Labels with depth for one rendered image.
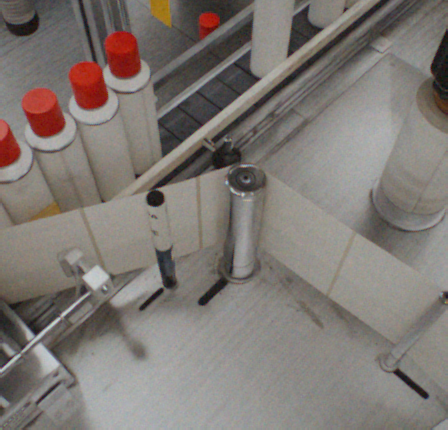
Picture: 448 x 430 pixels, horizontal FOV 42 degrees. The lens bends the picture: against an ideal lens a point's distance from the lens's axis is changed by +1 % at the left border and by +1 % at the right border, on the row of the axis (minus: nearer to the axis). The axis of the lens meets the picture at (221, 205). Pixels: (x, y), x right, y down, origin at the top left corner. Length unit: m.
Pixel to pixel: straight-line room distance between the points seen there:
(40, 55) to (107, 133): 0.40
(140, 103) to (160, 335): 0.25
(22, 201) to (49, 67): 0.40
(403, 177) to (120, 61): 0.33
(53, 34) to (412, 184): 0.63
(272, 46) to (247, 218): 0.32
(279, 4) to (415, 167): 0.27
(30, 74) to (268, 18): 0.39
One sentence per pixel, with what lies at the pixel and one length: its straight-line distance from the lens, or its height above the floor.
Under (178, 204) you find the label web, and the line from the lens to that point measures 0.55.
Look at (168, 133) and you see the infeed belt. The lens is 0.79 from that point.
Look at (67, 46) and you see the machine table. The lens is 1.00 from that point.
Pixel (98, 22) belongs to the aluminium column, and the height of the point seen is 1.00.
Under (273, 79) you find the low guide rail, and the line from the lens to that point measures 0.81.
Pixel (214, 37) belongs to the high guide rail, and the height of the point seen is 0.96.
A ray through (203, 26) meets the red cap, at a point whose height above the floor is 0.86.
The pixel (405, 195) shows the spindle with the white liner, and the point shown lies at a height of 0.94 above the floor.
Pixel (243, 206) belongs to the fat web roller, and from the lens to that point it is 0.53.
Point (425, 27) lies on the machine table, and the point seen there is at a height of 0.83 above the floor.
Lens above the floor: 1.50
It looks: 59 degrees down
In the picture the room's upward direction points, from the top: 1 degrees clockwise
